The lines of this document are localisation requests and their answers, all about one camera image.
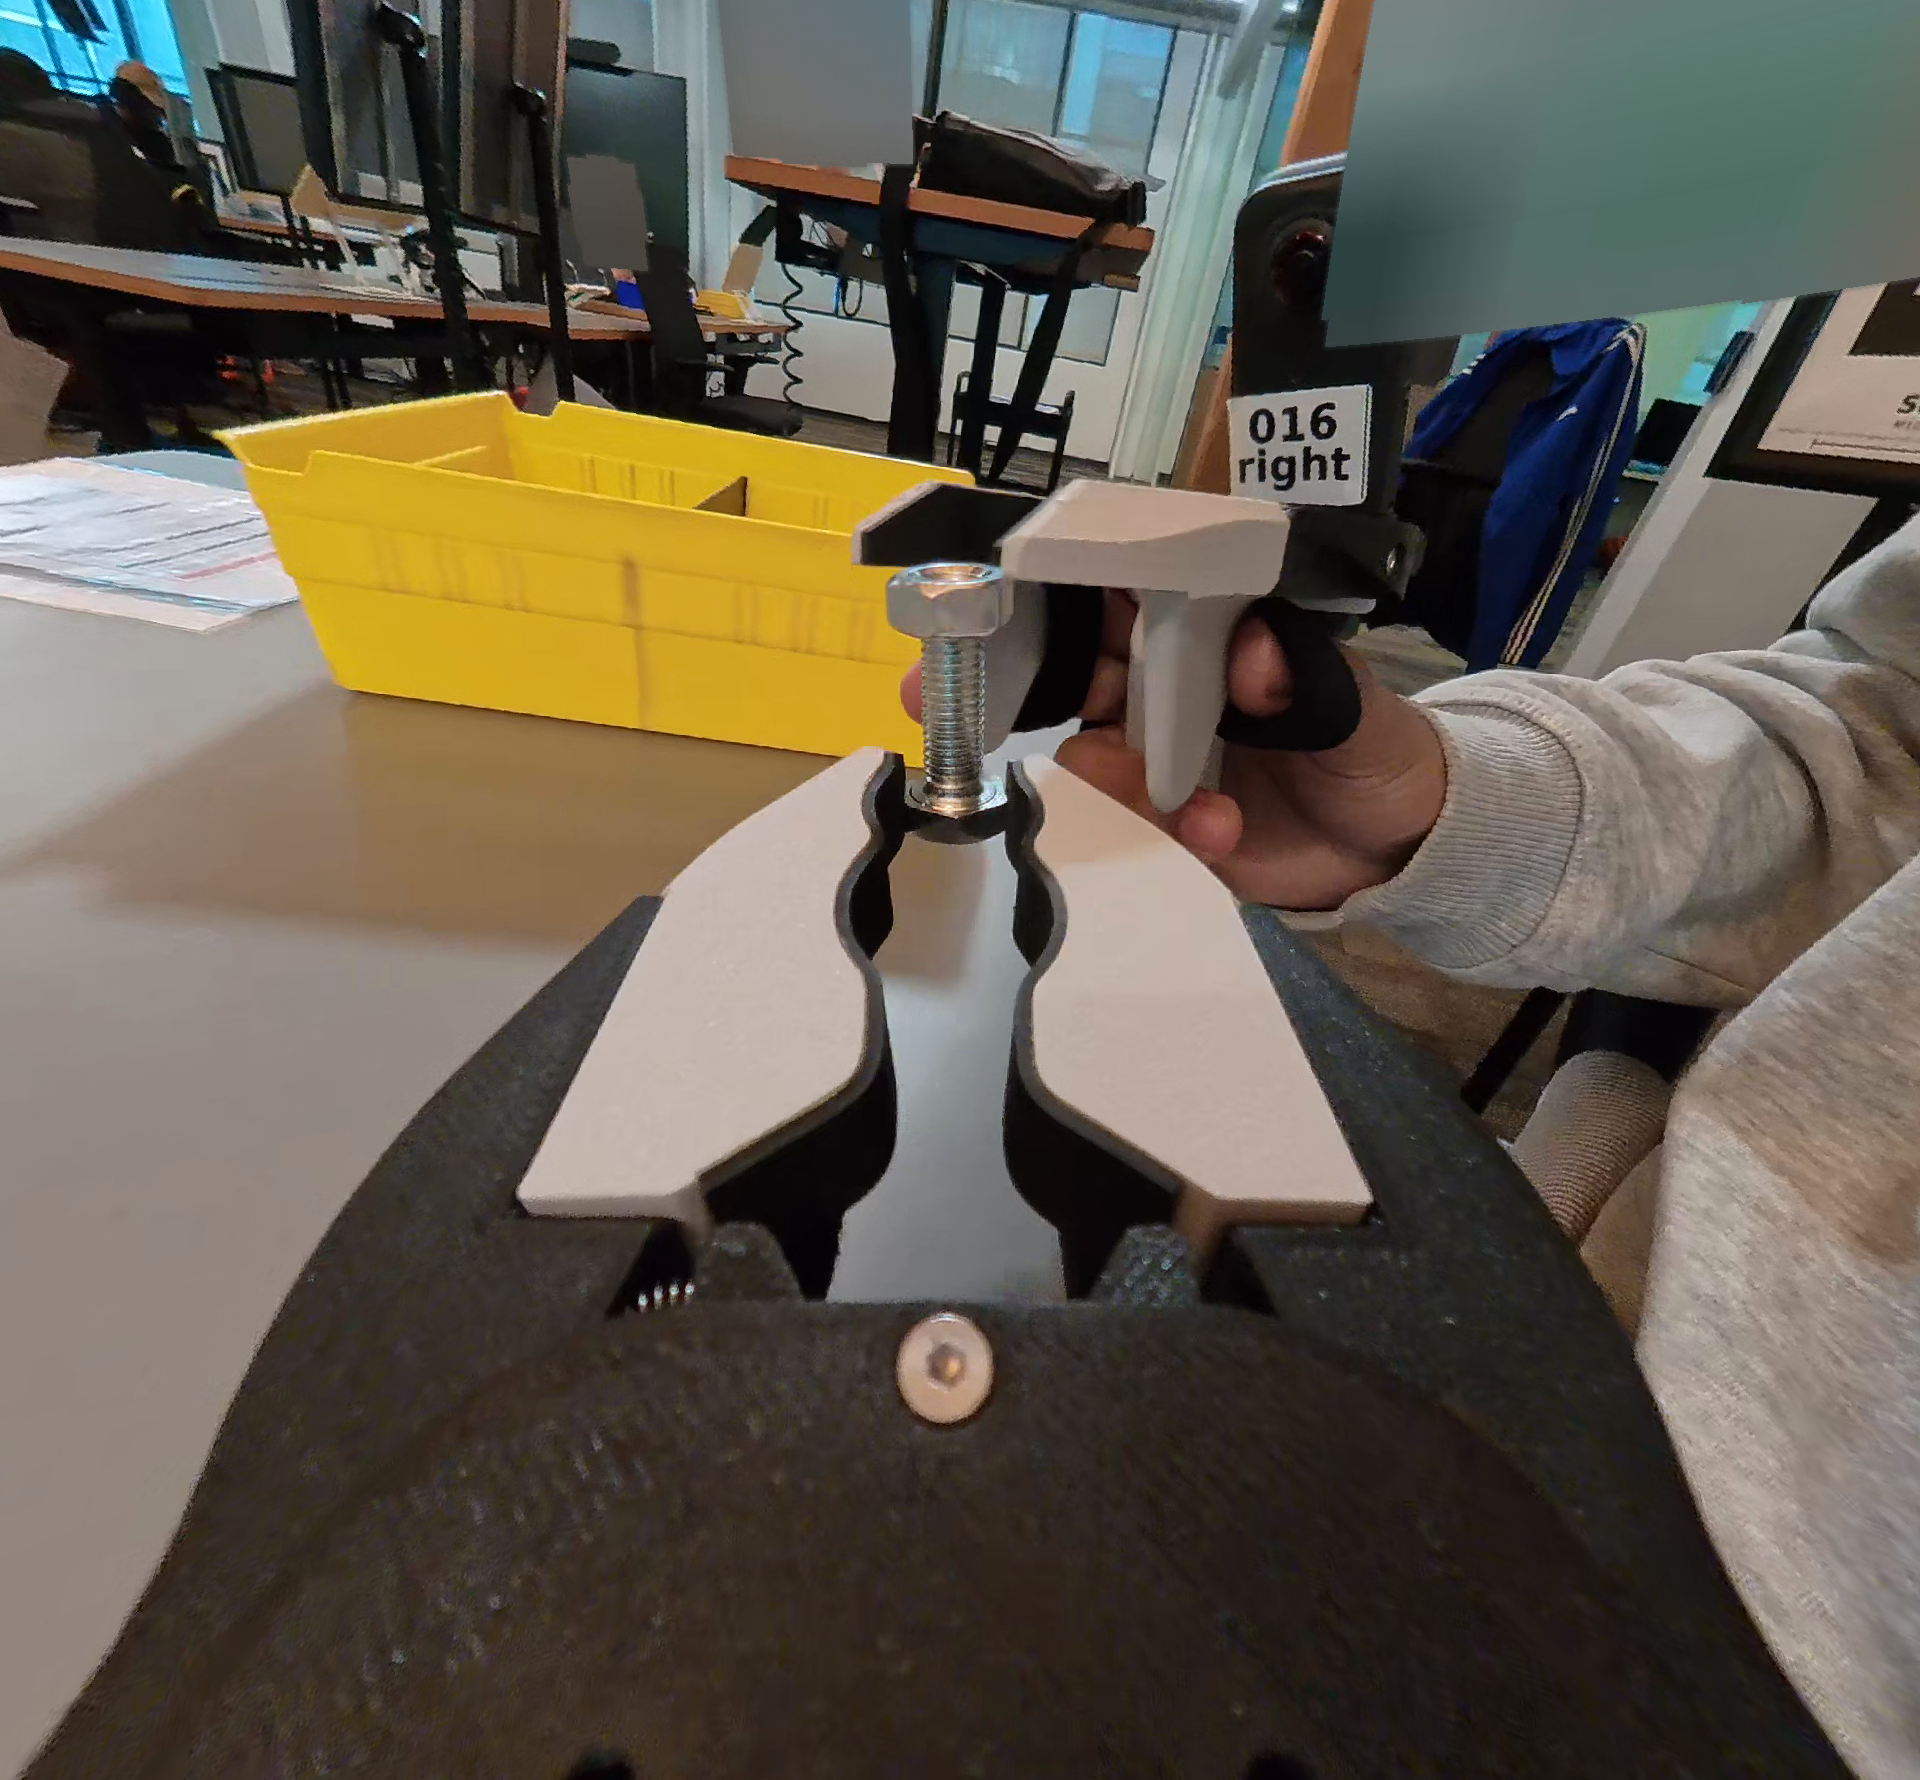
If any black chair frame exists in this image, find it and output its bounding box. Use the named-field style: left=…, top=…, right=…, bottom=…
left=1463, top=985, right=1750, bottom=1115

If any large black monitor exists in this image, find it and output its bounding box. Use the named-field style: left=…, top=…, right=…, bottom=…
left=271, top=0, right=451, bottom=388
left=440, top=0, right=579, bottom=408

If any laminated paper sheet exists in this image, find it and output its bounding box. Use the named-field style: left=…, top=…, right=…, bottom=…
left=0, top=458, right=301, bottom=635

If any black office chair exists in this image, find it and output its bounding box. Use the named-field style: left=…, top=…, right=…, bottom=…
left=645, top=265, right=806, bottom=440

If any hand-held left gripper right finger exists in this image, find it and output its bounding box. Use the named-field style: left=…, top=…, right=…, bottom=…
left=1002, top=758, right=1376, bottom=1303

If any person's right hand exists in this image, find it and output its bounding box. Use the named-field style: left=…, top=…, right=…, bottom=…
left=1051, top=603, right=1453, bottom=913

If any wooden post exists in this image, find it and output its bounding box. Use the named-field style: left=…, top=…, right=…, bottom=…
left=1177, top=0, right=1404, bottom=492

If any steel bolt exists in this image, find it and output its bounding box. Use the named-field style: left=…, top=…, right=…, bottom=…
left=900, top=629, right=1010, bottom=845

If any person's grey sweatshirt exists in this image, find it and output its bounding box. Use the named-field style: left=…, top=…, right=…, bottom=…
left=1635, top=895, right=1920, bottom=1780

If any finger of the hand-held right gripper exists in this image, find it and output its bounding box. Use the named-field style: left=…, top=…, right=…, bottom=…
left=850, top=481, right=1059, bottom=571
left=998, top=481, right=1295, bottom=607

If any framed wall sign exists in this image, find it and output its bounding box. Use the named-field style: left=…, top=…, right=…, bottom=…
left=1710, top=283, right=1920, bottom=485

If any blue jacket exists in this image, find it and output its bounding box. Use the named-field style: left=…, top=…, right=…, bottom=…
left=1407, top=322, right=1647, bottom=675

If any grey cardboard board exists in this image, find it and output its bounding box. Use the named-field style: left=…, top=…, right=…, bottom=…
left=0, top=322, right=70, bottom=470

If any small black monitor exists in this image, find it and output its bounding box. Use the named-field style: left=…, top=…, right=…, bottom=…
left=205, top=63, right=310, bottom=199
left=563, top=68, right=692, bottom=275

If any person's leg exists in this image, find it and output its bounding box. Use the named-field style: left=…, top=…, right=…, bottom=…
left=1517, top=1052, right=1689, bottom=1249

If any steel hex nut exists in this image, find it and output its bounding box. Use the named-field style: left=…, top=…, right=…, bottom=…
left=885, top=563, right=1010, bottom=638

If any long wooden desk row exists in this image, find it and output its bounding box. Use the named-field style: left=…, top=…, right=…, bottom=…
left=0, top=198, right=799, bottom=453

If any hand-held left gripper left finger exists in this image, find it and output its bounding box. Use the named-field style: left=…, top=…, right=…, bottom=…
left=515, top=744, right=902, bottom=1303

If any grey desk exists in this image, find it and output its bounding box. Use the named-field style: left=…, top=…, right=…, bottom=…
left=0, top=451, right=1292, bottom=1780

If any yellow plastic bin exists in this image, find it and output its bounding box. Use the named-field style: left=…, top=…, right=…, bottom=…
left=213, top=390, right=977, bottom=766

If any person's right forearm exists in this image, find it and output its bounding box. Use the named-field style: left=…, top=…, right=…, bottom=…
left=1335, top=522, right=1920, bottom=1018

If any wooden standing desk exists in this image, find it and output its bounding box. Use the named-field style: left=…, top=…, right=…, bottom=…
left=725, top=153, right=1158, bottom=462

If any dark bag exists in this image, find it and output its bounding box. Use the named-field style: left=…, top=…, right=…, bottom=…
left=916, top=111, right=1156, bottom=230

